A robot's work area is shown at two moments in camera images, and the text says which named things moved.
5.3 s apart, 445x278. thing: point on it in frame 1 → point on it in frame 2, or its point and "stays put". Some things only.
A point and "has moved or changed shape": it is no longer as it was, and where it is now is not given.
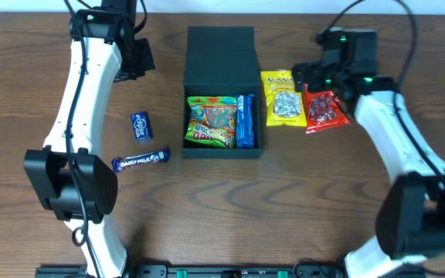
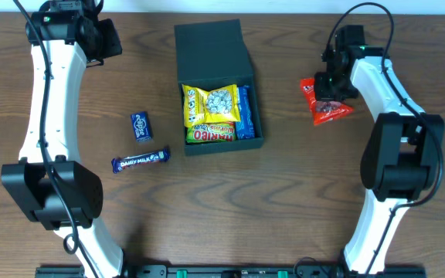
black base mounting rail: x=223 y=272 stays put
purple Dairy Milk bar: x=140 y=159 stays put
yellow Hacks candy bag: x=285 y=106 → x=211 y=103
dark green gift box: x=222 y=102 has moved or changed shape
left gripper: x=141 y=59 → x=110 y=39
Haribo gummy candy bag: x=212 y=120 stays put
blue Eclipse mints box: x=141 y=126 stays put
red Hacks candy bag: x=323 y=110 has moved or changed shape
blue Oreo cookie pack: x=245 y=121 has moved or changed shape
